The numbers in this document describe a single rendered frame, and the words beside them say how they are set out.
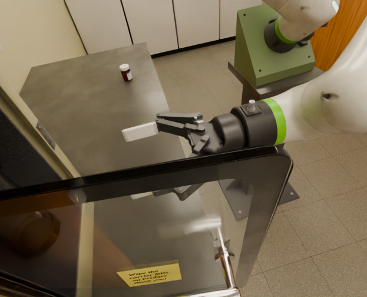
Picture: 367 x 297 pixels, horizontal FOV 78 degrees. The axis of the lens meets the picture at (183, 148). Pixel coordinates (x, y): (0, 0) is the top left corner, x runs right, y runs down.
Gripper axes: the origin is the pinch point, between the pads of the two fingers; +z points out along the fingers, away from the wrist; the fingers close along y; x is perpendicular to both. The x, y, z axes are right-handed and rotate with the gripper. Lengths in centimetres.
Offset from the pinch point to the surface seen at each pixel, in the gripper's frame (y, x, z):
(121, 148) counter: -30.3, 25.5, 8.5
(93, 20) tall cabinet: -293, 55, 36
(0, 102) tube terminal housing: -12.4, -10.2, 20.2
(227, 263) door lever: 21.7, -1.1, -9.8
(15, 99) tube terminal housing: -12.0, -10.4, 17.5
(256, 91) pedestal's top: -44, 26, -50
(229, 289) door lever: 24.3, -1.2, -9.0
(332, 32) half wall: -145, 63, -178
